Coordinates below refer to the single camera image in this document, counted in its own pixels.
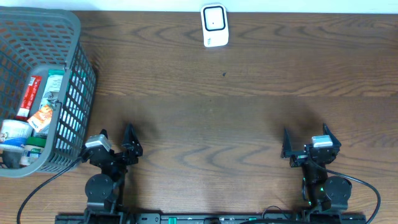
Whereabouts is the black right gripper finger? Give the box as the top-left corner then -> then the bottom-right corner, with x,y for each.
323,123 -> 341,147
280,128 -> 305,159

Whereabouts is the orange Kleenex tissue pack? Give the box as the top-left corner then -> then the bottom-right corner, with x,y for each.
27,105 -> 53,133

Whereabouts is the green white wipes pack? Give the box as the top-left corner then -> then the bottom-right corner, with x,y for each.
39,70 -> 65,109

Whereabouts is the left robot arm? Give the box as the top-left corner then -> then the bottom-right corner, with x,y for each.
80,124 -> 143,223

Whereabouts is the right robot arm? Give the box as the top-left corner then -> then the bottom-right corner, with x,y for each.
280,124 -> 352,217

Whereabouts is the white barcode scanner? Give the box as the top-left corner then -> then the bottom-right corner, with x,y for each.
200,4 -> 229,48

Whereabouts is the green lid jar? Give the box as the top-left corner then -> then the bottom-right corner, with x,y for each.
19,137 -> 46,167

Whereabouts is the red snack package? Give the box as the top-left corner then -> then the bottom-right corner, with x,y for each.
16,75 -> 42,121

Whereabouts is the white round tub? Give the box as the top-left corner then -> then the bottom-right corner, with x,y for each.
1,119 -> 33,152

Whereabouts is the grey plastic shopping basket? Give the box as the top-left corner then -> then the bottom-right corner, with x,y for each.
1,6 -> 96,178

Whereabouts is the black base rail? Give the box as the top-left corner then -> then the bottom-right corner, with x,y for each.
54,213 -> 366,224

